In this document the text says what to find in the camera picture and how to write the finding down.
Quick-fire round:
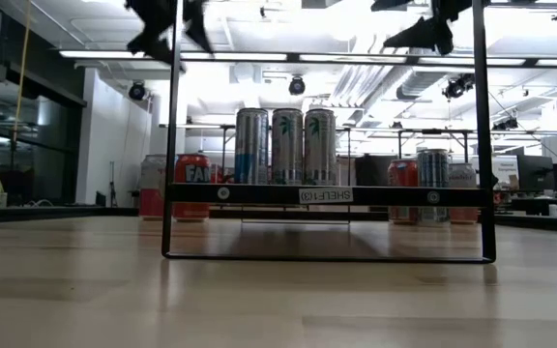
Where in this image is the white shelf label sticker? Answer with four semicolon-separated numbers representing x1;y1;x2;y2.
298;187;355;205

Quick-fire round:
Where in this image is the white printed sign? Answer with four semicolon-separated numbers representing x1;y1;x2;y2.
492;155;520;186

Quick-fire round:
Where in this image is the orange Fanta soda can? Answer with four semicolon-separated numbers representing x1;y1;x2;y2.
173;153;212;223

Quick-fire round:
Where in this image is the light blue slim can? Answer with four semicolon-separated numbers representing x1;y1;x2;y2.
233;107;271;186

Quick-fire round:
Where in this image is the white can red base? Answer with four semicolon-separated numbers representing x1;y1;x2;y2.
138;154;168;221

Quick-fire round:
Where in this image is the black tripod stand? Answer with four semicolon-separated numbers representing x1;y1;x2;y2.
105;160;119;208

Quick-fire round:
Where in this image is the black metal shelf frame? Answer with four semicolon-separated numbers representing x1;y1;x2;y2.
161;0;498;265

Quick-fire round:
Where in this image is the white Celsius can palm print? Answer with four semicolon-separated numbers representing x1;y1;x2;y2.
303;107;337;186
271;107;305;186

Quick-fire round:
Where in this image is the black partition panel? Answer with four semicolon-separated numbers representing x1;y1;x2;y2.
354;153;390;185

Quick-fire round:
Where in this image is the yellow hanging cable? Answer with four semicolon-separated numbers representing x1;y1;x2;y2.
12;0;32;145

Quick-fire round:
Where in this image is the white can orange base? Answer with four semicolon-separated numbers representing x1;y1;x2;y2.
449;162;479;226

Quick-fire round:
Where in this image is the blue silver energy drink can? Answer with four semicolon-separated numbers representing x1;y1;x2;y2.
416;148;452;228

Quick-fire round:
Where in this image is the white pink cloth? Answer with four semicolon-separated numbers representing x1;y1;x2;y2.
336;154;356;185

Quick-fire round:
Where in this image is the long ceiling light strip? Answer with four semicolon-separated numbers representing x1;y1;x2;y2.
58;49;557;68

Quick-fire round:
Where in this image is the black table edge rail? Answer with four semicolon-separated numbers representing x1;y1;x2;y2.
0;205;557;236

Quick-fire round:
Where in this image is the black ceiling spotlight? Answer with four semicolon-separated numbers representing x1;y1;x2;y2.
441;72;477;101
128;80;147;102
287;75;307;97
491;117;519;131

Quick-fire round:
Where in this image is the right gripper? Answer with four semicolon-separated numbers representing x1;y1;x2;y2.
369;0;473;54

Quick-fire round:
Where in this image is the orange soda can blue logo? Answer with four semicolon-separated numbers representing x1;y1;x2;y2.
387;159;420;226

